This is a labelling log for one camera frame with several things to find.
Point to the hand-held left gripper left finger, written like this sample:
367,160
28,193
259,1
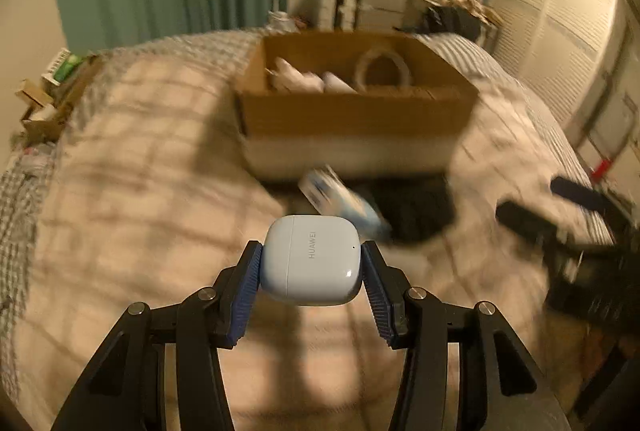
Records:
245,291

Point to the blue and white packet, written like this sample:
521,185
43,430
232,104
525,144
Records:
340,203

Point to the metal frame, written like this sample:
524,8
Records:
612,131

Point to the cardboard box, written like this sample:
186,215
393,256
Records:
350,131

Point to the small white pouch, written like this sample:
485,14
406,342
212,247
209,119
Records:
339,83

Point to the white storage unit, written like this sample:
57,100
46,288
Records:
335,6

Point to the green and white box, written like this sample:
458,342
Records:
62,66

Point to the small cardboard boxes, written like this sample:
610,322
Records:
47,106

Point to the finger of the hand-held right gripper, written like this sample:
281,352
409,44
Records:
580,193
525,218

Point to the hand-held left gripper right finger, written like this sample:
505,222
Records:
377,291

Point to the white louvered wardrobe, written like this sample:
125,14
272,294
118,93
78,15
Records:
555,26

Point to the white earbud case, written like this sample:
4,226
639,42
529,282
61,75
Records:
311,261

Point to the dark cloth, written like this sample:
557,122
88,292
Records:
415,211

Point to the black bag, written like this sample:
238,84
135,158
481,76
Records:
452,22

